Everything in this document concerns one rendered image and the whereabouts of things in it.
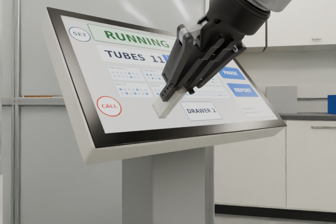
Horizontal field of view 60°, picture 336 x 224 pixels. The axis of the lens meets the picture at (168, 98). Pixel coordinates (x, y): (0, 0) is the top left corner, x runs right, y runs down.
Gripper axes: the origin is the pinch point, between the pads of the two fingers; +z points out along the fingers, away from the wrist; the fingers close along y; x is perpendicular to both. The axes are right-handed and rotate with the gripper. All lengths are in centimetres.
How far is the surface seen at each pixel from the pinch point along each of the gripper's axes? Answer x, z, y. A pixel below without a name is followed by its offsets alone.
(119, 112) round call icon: -0.2, 3.5, 7.7
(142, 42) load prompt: -18.9, 3.5, -5.3
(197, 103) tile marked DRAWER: -1.8, 3.5, -10.8
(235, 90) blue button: -5.7, 3.6, -26.9
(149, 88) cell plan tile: -5.5, 3.5, -0.8
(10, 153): -64, 120, -5
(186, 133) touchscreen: 4.8, 3.6, -3.8
